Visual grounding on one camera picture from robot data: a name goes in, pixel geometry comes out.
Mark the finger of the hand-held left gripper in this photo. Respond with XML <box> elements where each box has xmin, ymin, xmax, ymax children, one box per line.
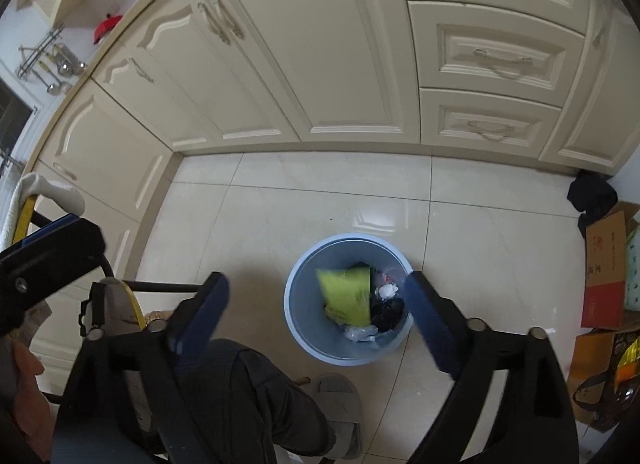
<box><xmin>0</xmin><ymin>215</ymin><xmax>107</xmax><ymax>305</ymax></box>

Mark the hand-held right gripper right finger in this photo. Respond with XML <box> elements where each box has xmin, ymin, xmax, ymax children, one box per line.
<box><xmin>404</xmin><ymin>270</ymin><xmax>581</xmax><ymax>464</ymax></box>

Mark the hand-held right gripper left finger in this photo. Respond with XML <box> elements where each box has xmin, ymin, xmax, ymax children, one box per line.
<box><xmin>52</xmin><ymin>271</ymin><xmax>231</xmax><ymax>464</ymax></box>

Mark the yellow green snack packet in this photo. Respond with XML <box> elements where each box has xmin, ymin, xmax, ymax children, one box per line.
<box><xmin>316</xmin><ymin>266</ymin><xmax>374</xmax><ymax>327</ymax></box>

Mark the blue plastic waste bin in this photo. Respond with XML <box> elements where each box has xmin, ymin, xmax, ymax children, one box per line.
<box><xmin>284</xmin><ymin>236</ymin><xmax>414</xmax><ymax>368</ymax></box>

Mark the person's left hand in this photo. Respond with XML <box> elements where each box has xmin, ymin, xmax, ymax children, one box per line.
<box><xmin>12</xmin><ymin>341</ymin><xmax>56</xmax><ymax>464</ymax></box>

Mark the crumpled black wrapper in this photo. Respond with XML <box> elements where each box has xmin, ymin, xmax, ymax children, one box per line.
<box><xmin>370</xmin><ymin>296</ymin><xmax>406</xmax><ymax>333</ymax></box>

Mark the clear plastic wrapper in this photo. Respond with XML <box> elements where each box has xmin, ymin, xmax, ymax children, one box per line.
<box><xmin>344</xmin><ymin>325</ymin><xmax>379</xmax><ymax>343</ymax></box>

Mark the person's leg in dark pants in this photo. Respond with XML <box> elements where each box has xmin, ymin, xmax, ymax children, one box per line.
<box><xmin>192</xmin><ymin>338</ymin><xmax>337</xmax><ymax>464</ymax></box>

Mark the grey slipper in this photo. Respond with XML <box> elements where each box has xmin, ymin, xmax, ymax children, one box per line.
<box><xmin>309</xmin><ymin>373</ymin><xmax>365</xmax><ymax>461</ymax></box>

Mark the hanging steel ladle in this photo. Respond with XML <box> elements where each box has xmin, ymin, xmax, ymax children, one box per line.
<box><xmin>59</xmin><ymin>46</ymin><xmax>87</xmax><ymax>77</ymax></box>
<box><xmin>46</xmin><ymin>64</ymin><xmax>71</xmax><ymax>95</ymax></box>

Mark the brown paper bag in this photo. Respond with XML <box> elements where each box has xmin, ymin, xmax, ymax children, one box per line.
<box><xmin>567</xmin><ymin>326</ymin><xmax>640</xmax><ymax>437</ymax></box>

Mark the brown cardboard box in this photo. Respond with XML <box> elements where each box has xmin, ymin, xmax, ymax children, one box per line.
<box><xmin>581</xmin><ymin>204</ymin><xmax>640</xmax><ymax>329</ymax></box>

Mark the metal utensil rack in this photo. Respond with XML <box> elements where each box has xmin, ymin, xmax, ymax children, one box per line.
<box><xmin>15</xmin><ymin>28</ymin><xmax>87</xmax><ymax>82</ymax></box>

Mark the dark cloth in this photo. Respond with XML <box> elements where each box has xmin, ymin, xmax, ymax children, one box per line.
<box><xmin>567</xmin><ymin>171</ymin><xmax>619</xmax><ymax>239</ymax></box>

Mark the light green box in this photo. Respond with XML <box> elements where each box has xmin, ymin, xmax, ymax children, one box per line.
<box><xmin>624</xmin><ymin>226</ymin><xmax>640</xmax><ymax>309</ymax></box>

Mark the small cream cabinet drawer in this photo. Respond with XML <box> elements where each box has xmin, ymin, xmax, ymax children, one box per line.
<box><xmin>419</xmin><ymin>88</ymin><xmax>563</xmax><ymax>149</ymax></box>

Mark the red pot lid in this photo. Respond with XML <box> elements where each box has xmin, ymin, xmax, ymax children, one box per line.
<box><xmin>94</xmin><ymin>14</ymin><xmax>124</xmax><ymax>42</ymax></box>

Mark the medium cream cabinet drawer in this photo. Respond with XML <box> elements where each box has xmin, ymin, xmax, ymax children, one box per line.
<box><xmin>409</xmin><ymin>1</ymin><xmax>586</xmax><ymax>107</ymax></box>

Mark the cream kitchen base cabinet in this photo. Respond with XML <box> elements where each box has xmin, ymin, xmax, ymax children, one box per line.
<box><xmin>20</xmin><ymin>0</ymin><xmax>640</xmax><ymax>375</ymax></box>

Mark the yellow black folding frame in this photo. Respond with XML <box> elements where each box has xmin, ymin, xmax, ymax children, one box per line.
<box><xmin>12</xmin><ymin>194</ymin><xmax>211</xmax><ymax>339</ymax></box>

